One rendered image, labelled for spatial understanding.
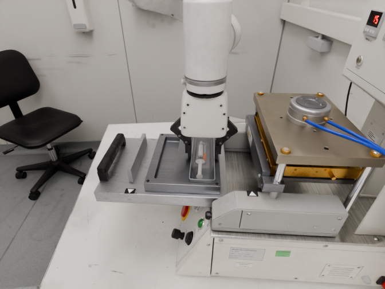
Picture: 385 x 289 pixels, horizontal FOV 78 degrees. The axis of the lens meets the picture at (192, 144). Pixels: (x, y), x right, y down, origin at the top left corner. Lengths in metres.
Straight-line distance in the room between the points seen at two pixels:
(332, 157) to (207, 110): 0.24
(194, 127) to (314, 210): 0.28
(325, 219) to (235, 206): 0.17
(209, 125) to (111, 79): 1.66
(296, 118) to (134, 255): 0.53
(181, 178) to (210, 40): 0.28
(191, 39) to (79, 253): 0.61
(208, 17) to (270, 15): 1.65
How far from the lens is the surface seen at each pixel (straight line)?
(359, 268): 0.69
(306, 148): 0.46
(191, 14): 0.44
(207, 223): 0.55
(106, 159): 0.59
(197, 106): 0.49
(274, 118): 0.54
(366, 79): 0.65
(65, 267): 0.76
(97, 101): 2.21
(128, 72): 2.06
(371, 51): 0.65
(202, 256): 0.59
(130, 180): 0.57
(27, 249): 1.88
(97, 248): 0.76
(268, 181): 0.47
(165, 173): 0.57
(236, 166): 0.67
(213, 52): 0.44
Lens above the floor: 1.36
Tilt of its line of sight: 35 degrees down
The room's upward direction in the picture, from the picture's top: straight up
